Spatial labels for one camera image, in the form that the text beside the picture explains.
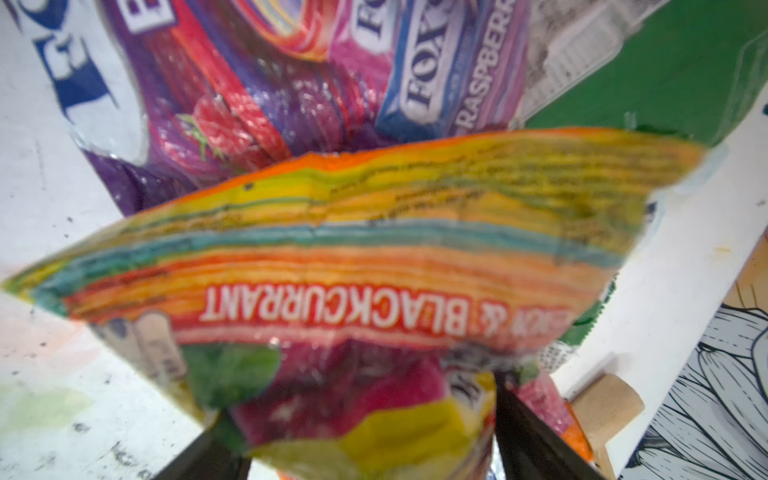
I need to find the yellow red Fox's packet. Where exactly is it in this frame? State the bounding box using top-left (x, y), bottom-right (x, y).
top-left (2, 128), bottom-right (706, 479)

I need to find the wooden mallet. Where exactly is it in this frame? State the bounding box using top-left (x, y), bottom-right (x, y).
top-left (571, 374), bottom-right (645, 480)

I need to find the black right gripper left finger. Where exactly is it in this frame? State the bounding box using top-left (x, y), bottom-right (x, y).
top-left (153, 433), bottom-right (251, 480)

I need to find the purple Fox's berries packet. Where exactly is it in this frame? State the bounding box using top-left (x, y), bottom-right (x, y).
top-left (75, 1), bottom-right (531, 216)

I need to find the orange snack packet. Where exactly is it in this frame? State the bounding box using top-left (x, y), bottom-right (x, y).
top-left (560, 420), bottom-right (594, 464)

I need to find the green Fox's candy packet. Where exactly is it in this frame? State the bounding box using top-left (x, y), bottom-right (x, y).
top-left (521, 0), bottom-right (767, 146)

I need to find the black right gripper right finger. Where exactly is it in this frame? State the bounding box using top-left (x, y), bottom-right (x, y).
top-left (494, 373), bottom-right (604, 480)

